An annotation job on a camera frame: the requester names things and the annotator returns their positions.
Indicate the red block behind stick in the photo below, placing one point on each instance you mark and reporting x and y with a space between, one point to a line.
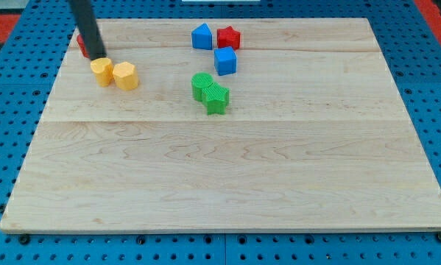
81 45

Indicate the red star block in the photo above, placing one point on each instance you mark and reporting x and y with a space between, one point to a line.
228 37

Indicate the yellow heart block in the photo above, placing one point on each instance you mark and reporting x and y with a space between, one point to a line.
102 69

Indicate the blue triangular block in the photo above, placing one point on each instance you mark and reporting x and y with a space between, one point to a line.
201 37

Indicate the wooden board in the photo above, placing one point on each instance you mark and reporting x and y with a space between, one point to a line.
315 139

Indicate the green cylinder block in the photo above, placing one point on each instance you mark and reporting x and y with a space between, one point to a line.
199 81

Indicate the yellow hexagon block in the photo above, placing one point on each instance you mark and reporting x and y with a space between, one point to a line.
125 76

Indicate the green star block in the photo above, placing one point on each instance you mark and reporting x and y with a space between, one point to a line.
215 98

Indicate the blue cube block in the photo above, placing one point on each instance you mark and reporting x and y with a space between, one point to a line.
225 61

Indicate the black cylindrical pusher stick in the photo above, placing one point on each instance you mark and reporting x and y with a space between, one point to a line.
88 27

